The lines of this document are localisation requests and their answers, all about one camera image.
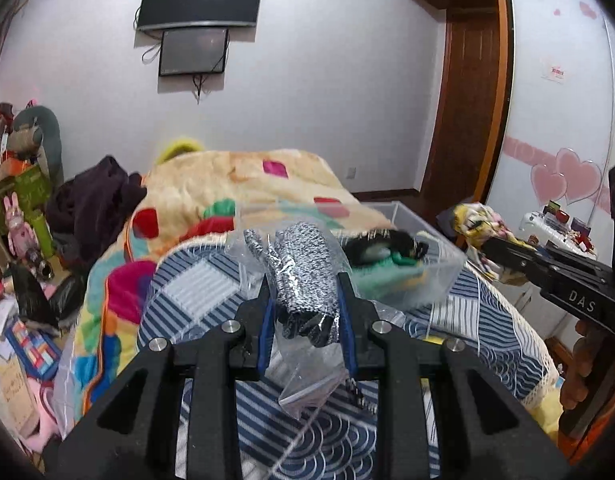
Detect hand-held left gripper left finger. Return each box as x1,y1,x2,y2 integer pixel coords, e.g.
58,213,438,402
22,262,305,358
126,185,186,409
41,276,276,480

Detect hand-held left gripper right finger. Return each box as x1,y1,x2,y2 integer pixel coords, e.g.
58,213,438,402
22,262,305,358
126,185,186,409
336,272,571,480

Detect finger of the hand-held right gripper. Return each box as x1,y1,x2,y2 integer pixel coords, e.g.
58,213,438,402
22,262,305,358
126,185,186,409
480,236,613,292

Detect clear zip plastic bag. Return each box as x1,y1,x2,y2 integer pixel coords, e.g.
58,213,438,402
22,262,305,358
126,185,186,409
224,212,389,419

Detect grey knit gloves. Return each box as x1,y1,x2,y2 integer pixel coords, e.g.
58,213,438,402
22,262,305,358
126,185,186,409
243,221,346,349

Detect person's right hand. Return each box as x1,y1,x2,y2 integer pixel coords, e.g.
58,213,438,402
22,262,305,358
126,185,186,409
559,319,608,412

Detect white cluttered side table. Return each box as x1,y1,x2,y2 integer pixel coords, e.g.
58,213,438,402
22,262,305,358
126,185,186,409
519,200,595,262

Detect yellow floral cloth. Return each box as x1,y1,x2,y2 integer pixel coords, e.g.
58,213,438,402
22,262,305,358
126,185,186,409
449,202,531,287

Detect green cloth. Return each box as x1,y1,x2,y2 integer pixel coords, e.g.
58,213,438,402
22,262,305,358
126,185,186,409
356,252,429,303

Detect clear plastic storage box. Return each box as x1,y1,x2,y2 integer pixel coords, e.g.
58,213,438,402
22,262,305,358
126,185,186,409
236,201,469,312

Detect blue striped quilt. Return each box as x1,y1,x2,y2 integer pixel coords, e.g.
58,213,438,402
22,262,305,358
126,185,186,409
136,230,561,480

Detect black and green socks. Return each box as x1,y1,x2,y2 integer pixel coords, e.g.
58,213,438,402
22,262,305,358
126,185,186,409
344,228,431,267

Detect pink heart stickers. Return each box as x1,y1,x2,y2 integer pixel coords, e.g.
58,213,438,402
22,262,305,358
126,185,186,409
531,147,603,206

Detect yellow bed sheet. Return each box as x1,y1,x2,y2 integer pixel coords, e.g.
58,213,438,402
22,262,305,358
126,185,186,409
526,387,564,436

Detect colourful patterned blanket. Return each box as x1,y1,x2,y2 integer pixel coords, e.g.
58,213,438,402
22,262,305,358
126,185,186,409
70,147,394,428

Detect yellow-green plush toy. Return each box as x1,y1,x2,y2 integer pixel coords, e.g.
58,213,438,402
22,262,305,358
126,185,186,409
154,135,204,166

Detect dark purple clothing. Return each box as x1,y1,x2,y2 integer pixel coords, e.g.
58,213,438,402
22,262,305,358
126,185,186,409
46,155,148,272

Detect black plastic bag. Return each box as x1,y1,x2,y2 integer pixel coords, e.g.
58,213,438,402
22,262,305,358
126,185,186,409
9,262,86,332

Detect wooden wardrobe with white door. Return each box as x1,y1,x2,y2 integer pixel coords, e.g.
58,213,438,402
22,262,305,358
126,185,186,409
481,0,615,262

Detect pile of books and papers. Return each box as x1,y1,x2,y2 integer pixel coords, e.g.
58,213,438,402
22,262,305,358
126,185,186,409
0,275,64,442

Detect pink rabbit toy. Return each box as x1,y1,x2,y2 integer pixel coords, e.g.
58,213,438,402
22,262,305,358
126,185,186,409
2,194,39,262

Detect green cardboard box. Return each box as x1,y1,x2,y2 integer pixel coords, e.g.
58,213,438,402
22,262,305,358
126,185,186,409
0,164,54,257

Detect grey plush toy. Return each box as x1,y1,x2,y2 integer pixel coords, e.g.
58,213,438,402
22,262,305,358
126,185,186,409
11,104,64,187

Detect small black wall monitor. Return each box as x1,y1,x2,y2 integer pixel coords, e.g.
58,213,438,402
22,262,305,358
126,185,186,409
158,27,230,78

